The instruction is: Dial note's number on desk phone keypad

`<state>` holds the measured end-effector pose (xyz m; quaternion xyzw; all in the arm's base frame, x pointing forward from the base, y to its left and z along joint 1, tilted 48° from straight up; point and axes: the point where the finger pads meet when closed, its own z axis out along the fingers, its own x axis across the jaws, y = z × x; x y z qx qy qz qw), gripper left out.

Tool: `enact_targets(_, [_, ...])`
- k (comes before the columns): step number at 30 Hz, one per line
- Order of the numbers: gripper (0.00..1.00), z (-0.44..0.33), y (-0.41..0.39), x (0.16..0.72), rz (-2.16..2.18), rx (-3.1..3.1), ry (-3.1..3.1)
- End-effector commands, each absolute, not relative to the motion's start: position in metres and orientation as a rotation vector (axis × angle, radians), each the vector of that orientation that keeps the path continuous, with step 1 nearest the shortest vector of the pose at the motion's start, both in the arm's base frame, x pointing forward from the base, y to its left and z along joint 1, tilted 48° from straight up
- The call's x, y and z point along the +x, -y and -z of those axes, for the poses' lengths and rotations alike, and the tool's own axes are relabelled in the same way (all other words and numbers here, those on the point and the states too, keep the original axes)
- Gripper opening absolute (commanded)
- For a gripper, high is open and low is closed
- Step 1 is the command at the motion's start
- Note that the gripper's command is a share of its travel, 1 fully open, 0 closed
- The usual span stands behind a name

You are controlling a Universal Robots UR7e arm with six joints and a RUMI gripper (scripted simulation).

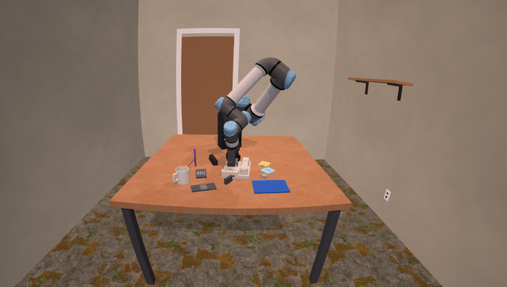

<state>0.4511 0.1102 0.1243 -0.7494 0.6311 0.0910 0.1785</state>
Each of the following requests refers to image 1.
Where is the white mug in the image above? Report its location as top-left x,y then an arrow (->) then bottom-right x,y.
172,166 -> 190,185

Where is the beige desk phone body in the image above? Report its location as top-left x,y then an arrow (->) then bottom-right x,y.
221,161 -> 251,179

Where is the yellow sticky note pad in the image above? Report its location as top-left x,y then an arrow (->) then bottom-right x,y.
258,161 -> 271,167

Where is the beige telephone handset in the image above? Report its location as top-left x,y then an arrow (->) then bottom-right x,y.
240,157 -> 249,173

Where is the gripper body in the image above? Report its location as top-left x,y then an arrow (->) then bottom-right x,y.
227,143 -> 240,158

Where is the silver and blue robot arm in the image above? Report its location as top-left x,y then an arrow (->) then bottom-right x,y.
215,57 -> 296,167

